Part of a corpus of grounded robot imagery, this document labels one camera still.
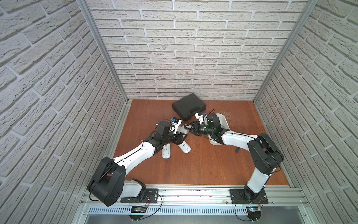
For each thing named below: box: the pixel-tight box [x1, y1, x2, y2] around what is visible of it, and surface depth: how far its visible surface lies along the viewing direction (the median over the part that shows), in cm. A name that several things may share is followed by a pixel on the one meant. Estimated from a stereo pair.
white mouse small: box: [162, 142, 171, 159], surface depth 89 cm
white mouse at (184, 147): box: [177, 140, 192, 154], surface depth 91 cm
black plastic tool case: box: [172, 93, 207, 122], surface depth 112 cm
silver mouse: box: [177, 124, 190, 134], surface depth 84 cm
